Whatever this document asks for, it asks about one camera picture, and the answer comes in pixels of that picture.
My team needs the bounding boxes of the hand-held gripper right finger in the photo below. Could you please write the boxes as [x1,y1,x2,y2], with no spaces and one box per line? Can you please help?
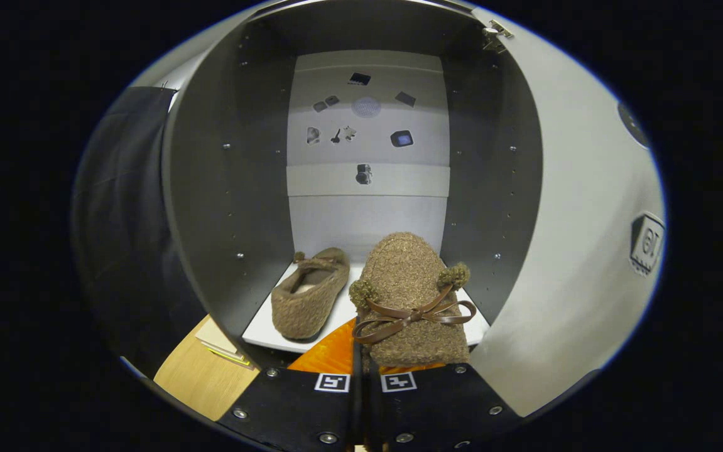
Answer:
[366,361,522,452]

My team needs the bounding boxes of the brown fuzzy shoe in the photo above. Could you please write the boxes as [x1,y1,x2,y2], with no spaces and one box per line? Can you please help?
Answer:
[349,232,477,371]
[271,247,351,341]

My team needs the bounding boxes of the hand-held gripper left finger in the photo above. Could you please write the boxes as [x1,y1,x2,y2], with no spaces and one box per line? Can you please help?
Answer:
[218,317,363,452]

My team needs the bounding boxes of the stack of books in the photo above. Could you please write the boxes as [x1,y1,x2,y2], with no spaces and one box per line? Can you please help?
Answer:
[195,317,255,370]

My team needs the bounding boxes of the grey shoe cabinet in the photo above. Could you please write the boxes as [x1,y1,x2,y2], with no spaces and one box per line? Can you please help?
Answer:
[161,0,544,371]

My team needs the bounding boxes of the black backdrop cloth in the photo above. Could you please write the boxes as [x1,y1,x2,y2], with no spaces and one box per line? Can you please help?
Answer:
[72,87,208,377]

